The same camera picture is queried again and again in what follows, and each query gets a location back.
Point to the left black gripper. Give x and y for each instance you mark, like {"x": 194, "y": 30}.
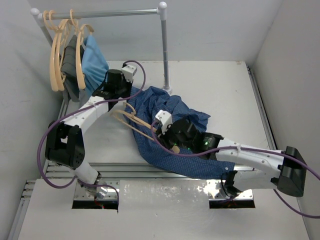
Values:
{"x": 127, "y": 87}

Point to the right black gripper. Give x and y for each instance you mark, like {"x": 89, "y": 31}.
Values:
{"x": 163, "y": 137}

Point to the beige wooden hanger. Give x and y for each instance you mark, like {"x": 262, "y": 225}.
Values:
{"x": 132, "y": 117}

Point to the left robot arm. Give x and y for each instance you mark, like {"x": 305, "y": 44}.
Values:
{"x": 65, "y": 141}

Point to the light blue hanging shirt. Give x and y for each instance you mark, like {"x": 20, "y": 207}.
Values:
{"x": 94, "y": 65}

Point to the beige hanger with shirts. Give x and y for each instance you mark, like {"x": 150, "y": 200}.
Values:
{"x": 80, "y": 31}

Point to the grey hanging shirt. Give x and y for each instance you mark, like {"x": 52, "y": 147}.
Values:
{"x": 68, "y": 69}

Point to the beige hanger outer left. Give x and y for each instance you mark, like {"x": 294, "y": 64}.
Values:
{"x": 48, "y": 22}

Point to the white front cover board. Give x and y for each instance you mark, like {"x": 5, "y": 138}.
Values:
{"x": 158, "y": 210}

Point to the metal clothes rack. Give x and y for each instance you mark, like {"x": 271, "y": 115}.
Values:
{"x": 160, "y": 10}

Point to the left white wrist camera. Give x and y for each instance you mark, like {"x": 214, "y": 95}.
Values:
{"x": 129, "y": 72}

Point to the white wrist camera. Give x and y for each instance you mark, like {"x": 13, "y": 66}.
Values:
{"x": 129, "y": 72}
{"x": 165, "y": 118}

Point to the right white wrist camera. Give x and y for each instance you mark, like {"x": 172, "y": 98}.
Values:
{"x": 165, "y": 118}

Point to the aluminium rail frame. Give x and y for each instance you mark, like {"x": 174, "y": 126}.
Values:
{"x": 222, "y": 89}

